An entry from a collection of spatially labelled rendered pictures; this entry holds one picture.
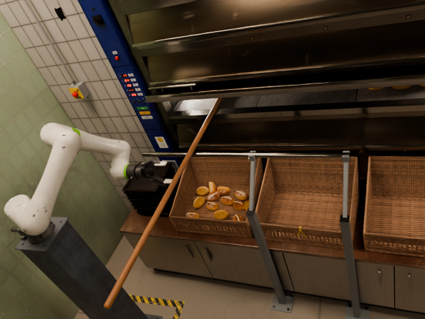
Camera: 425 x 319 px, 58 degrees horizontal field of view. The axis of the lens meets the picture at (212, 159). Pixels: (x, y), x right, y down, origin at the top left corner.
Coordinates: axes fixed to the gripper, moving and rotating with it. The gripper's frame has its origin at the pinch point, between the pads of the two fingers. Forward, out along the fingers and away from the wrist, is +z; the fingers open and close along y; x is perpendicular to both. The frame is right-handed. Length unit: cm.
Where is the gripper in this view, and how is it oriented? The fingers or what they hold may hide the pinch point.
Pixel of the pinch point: (169, 172)
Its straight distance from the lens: 213.0
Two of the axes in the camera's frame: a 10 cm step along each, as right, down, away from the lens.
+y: 2.9, 7.4, 6.1
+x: -3.3, 6.8, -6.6
